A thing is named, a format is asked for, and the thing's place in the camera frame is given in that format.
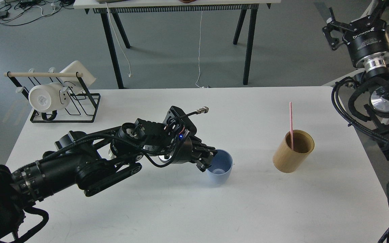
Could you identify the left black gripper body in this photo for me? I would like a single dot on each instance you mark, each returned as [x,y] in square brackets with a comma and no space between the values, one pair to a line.
[186,152]

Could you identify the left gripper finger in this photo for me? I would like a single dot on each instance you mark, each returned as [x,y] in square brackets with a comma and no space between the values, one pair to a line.
[199,146]
[205,160]

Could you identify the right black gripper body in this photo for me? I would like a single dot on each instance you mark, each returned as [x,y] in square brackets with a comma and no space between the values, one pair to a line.
[367,43]

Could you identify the blue plastic cup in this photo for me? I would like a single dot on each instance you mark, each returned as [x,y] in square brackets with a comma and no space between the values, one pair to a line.
[221,167]

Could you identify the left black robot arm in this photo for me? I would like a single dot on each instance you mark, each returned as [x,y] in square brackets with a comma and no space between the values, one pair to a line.
[93,162]

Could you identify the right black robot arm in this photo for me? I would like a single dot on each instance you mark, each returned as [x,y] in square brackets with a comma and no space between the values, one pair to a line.
[362,99]

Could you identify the bamboo cylinder holder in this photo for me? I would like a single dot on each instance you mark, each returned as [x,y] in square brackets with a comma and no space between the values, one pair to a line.
[287,158]

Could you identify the white mug on rack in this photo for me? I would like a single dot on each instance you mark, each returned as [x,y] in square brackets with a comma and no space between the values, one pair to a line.
[49,97]

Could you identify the background white table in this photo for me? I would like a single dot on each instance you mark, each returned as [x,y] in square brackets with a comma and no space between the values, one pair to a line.
[110,9]

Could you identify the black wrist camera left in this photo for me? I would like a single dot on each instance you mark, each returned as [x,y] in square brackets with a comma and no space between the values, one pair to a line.
[178,122]

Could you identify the black wire dish rack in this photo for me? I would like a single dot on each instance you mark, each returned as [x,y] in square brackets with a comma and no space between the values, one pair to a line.
[83,106]

